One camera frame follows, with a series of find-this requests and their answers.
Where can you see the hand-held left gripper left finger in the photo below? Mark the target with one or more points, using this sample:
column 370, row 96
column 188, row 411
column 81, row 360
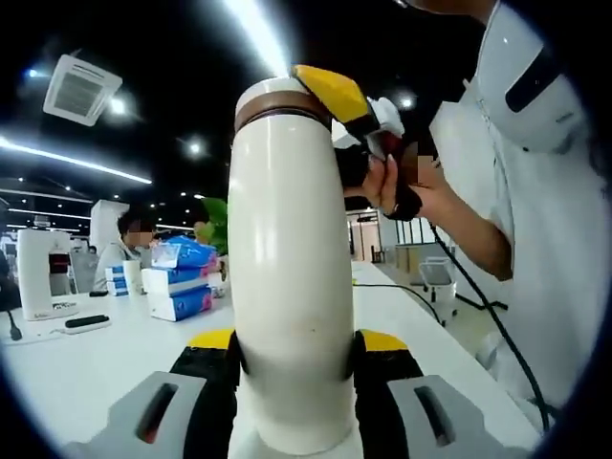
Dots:
column 210, row 421

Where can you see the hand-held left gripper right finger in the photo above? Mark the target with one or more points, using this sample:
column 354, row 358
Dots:
column 380, row 421

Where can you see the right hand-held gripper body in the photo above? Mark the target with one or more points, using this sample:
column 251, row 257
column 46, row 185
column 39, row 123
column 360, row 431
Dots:
column 389, row 117

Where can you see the white cup brown band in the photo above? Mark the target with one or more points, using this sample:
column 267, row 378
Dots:
column 277, row 107

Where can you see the cream white water cup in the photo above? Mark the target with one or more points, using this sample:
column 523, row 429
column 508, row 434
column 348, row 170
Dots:
column 291, row 287

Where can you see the white paper cup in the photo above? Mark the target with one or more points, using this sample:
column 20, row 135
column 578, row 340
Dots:
column 132, row 277

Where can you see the white water dispenser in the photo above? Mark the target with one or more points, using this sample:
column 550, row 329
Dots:
column 33, row 277

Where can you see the person's right hand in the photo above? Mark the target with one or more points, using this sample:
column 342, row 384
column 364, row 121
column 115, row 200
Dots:
column 380, row 184

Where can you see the ceiling light strip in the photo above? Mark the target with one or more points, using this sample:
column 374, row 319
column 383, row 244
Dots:
column 258, row 33
column 76, row 160

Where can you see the white blue tissue pack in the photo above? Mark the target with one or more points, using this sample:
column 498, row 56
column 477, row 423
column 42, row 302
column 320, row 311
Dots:
column 177, row 281
column 181, row 305

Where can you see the white table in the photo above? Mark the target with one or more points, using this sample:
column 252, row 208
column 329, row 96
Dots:
column 95, row 373

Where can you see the white chest device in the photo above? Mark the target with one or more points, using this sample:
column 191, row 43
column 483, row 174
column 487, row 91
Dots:
column 507, row 62

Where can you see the white office chair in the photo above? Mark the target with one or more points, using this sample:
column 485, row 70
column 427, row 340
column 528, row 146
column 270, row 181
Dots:
column 437, row 277

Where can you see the green potted plant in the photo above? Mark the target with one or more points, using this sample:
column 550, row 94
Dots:
column 216, row 225

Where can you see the black oblong case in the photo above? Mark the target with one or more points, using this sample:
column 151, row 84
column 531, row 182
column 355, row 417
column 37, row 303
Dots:
column 87, row 321

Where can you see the small blue white box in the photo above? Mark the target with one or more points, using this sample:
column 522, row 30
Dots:
column 115, row 272
column 115, row 288

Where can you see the blue soft tissue pack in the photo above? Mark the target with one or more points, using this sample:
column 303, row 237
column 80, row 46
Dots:
column 186, row 252

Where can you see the operator in white shirt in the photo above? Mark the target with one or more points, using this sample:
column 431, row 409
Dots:
column 550, row 263

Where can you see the black bag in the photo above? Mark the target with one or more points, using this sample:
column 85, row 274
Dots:
column 9, row 292

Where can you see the ceiling air conditioner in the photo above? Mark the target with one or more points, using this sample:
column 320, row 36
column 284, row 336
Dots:
column 82, row 91

